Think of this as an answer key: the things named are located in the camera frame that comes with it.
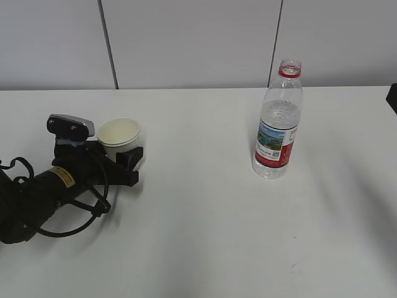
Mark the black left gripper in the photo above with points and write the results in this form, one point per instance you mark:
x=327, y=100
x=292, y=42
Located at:
x=88, y=163

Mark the white paper cup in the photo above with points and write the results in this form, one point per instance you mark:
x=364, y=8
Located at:
x=120, y=135

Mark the clear water bottle red label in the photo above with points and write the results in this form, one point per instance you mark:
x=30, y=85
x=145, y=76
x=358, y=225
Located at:
x=279, y=120

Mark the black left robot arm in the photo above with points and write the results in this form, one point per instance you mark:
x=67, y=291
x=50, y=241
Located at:
x=29, y=200

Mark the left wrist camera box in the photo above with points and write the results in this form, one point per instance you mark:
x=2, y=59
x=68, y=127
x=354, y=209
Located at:
x=71, y=128

